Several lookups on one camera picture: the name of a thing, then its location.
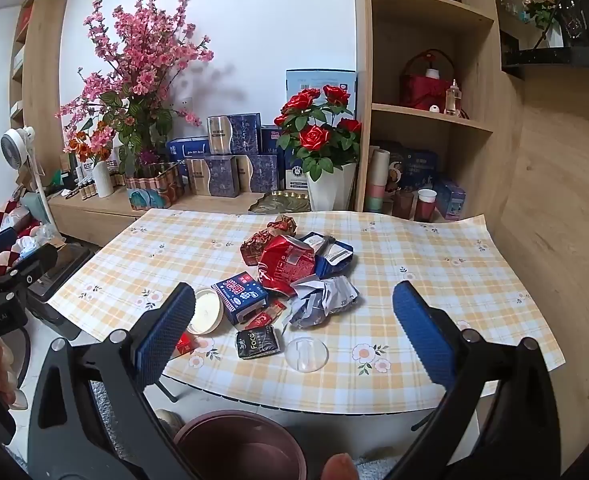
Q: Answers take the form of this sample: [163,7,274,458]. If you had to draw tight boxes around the brown plastic bin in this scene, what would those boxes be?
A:
[173,409,309,480]

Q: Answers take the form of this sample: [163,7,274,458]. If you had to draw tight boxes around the low wooden sideboard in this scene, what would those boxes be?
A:
[47,187,360,248]

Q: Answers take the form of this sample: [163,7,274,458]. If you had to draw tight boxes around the wooden bookshelf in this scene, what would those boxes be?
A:
[7,0,100,186]

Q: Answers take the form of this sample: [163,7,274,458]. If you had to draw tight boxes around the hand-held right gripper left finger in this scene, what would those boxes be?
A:
[27,281,198,480]

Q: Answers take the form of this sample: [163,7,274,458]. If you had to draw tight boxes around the black flat case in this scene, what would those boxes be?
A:
[27,242,98,341]

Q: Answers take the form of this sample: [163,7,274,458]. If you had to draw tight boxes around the small red sachet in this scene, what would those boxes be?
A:
[174,332,198,359]

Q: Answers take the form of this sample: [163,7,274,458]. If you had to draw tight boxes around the wooden shelf unit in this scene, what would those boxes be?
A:
[352,0,500,223]

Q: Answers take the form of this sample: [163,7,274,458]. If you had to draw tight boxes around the brown red foil wrapper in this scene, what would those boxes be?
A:
[239,230,280,267]

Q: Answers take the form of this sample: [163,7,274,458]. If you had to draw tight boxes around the red crumpled snack bag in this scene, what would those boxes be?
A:
[257,234,320,297]

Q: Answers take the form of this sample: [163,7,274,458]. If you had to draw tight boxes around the white desk fan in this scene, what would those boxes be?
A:
[0,127,62,241]

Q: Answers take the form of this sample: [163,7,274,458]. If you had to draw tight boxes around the red white argyle cloth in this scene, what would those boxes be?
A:
[0,200,40,281]

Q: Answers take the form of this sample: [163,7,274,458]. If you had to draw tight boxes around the pink blossom flower arrangement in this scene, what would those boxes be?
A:
[57,0,214,181]

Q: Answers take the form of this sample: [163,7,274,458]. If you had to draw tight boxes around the red gift basket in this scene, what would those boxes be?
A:
[399,49,458,111]

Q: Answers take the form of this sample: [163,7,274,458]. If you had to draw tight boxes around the large light blue box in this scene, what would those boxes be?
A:
[285,68,358,121]

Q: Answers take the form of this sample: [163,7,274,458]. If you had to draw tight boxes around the patterned tin planter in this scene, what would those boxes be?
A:
[124,162,184,211]

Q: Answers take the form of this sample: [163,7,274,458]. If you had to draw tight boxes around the grey white paper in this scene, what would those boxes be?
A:
[288,276,360,330]

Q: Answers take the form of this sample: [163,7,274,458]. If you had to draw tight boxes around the blue and white open carton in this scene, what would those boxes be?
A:
[297,231,355,278]

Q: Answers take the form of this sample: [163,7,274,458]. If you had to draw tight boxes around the black sachet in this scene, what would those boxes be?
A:
[235,325,281,361]

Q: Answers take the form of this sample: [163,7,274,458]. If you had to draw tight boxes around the white ribbed vase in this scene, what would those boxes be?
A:
[93,160,115,199]

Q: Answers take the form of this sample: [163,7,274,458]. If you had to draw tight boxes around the stack of pastel paper cups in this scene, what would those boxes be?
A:
[363,147,390,213]

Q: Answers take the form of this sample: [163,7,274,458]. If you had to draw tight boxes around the red white paper cup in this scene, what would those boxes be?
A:
[415,189,438,222]

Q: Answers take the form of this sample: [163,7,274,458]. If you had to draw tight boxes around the red roses in white pot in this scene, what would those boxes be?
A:
[273,85,363,212]

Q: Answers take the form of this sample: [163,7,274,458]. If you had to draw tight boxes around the dark blue printed box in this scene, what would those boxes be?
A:
[387,142,438,196]

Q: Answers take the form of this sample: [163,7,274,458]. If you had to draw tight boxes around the yellow plaid flowered tablecloth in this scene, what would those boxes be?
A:
[47,207,568,416]

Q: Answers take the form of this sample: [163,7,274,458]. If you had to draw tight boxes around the gold leaf-shaped tray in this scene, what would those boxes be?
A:
[247,190,310,216]

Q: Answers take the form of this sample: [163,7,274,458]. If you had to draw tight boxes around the beige slipper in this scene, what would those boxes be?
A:
[154,407,185,441]

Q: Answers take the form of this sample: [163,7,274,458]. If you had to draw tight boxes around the brown cup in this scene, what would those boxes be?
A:
[393,190,415,218]

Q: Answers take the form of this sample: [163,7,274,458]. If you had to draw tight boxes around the blue milk carton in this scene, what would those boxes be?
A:
[210,271,270,327]

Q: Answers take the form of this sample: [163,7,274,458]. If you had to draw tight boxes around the clear perfume bottle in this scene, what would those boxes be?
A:
[445,79,463,117]

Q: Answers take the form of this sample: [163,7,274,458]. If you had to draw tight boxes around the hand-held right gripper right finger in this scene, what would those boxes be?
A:
[391,280,558,480]

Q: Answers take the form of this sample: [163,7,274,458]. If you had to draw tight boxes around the flat blue box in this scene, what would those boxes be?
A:
[166,136,211,166]

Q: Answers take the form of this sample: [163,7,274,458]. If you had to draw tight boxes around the gold blue gift box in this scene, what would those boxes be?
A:
[234,154,279,193]
[206,112,262,156]
[184,155,240,198]

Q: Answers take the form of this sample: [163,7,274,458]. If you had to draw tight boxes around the blue white round-emblem box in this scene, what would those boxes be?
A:
[283,147,311,192]

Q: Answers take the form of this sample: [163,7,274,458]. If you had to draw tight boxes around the small blue purple box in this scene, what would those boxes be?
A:
[435,180,466,221]

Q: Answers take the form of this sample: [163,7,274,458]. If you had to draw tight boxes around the row of small brown bottles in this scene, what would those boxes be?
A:
[72,162,125,201]

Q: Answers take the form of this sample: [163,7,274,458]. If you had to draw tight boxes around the black stone shelf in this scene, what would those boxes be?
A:
[499,45,589,81]

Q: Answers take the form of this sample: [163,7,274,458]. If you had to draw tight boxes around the red stick sachet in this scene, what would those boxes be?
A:
[244,300,288,331]

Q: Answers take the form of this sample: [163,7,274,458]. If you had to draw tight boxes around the gold red foil wrapper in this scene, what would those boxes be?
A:
[267,214,300,236]

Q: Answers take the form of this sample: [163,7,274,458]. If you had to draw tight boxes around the dark blue box red label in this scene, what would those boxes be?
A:
[260,126,288,156]

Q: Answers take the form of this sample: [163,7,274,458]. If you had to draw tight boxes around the orange artificial flowers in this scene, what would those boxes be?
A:
[64,130,112,163]

